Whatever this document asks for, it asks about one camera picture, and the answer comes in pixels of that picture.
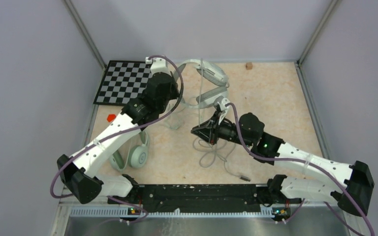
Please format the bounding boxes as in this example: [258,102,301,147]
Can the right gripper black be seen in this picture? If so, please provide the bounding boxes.
[191,111,252,148]

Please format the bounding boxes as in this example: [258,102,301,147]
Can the grey headphone cable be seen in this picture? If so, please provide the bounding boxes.
[192,59,252,182]

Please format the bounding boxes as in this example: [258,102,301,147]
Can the white gaming headphones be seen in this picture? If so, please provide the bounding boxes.
[173,59,229,110]

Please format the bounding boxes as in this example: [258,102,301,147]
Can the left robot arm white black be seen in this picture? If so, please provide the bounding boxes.
[54,70,184,204]

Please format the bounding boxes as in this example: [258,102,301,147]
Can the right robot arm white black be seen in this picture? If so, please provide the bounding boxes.
[190,111,375,216]

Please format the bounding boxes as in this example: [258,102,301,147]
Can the mint green headphones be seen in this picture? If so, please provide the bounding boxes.
[109,131,150,172]

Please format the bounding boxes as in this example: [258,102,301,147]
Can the black white checkerboard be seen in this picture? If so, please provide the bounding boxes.
[94,60,152,106]

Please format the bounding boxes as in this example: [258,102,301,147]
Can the small red block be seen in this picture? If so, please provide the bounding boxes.
[107,114,117,123]

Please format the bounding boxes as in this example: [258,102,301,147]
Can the small wooden cube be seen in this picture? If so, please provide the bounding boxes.
[245,62,253,70]

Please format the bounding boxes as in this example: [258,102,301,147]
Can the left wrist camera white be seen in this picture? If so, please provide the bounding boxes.
[145,57,171,76]

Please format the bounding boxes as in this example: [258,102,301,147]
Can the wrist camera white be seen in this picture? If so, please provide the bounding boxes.
[216,96,230,125]
[145,57,171,76]

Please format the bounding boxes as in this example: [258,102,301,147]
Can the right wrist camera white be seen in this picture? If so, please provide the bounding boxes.
[216,96,230,125]

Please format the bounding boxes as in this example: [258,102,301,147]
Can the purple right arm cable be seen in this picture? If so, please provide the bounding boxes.
[226,102,376,236]

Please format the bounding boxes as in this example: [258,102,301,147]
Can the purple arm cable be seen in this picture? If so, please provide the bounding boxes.
[49,55,185,225]
[226,102,376,236]

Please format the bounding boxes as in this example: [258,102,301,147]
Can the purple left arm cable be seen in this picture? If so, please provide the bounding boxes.
[49,55,185,225]

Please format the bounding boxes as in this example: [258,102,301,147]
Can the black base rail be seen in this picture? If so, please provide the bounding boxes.
[133,184,302,214]

